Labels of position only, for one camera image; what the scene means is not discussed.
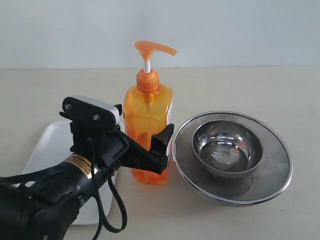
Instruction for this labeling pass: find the white rectangular plastic tray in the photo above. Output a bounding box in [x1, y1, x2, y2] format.
[22, 120, 98, 225]

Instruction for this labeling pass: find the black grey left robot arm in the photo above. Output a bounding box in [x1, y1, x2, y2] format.
[0, 102, 174, 240]

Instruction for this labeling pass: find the steel mesh strainer basin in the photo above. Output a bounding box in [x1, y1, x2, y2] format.
[171, 111, 293, 206]

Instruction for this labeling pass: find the orange pump soap bottle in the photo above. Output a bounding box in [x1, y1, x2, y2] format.
[122, 40, 179, 185]

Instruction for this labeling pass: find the small stainless steel bowl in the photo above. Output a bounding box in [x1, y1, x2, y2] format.
[191, 119, 264, 179]

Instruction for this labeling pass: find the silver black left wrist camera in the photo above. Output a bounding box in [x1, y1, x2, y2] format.
[59, 95, 119, 130]

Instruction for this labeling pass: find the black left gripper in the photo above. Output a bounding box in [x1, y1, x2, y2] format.
[70, 103, 175, 175]

